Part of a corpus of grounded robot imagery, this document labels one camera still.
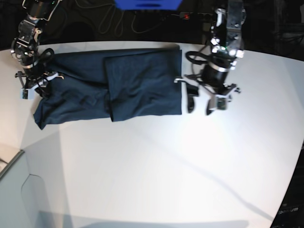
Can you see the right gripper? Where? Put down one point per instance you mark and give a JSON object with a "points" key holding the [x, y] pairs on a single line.
{"points": [[44, 89]]}

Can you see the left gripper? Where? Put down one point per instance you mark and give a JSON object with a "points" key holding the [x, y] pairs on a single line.
{"points": [[193, 83]]}

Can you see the dark blue t-shirt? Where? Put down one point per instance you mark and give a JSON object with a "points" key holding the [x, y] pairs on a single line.
{"points": [[115, 84]]}

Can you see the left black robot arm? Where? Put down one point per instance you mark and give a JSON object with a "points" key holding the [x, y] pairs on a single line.
{"points": [[218, 57]]}

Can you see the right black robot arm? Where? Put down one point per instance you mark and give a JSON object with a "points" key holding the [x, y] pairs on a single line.
{"points": [[34, 77]]}

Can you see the black power strip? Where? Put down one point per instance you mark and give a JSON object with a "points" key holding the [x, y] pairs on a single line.
{"points": [[203, 17]]}

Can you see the blue plastic box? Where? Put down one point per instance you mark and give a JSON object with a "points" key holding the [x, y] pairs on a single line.
{"points": [[148, 4]]}

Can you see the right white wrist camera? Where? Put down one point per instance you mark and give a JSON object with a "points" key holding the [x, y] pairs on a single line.
{"points": [[27, 94]]}

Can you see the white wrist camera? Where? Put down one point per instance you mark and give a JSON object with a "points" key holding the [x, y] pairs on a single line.
{"points": [[222, 102], [27, 94]]}

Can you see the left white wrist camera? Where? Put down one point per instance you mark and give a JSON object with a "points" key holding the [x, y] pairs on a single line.
{"points": [[222, 102]]}

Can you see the grey metal frame edge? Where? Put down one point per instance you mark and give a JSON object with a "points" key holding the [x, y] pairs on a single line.
{"points": [[9, 164]]}

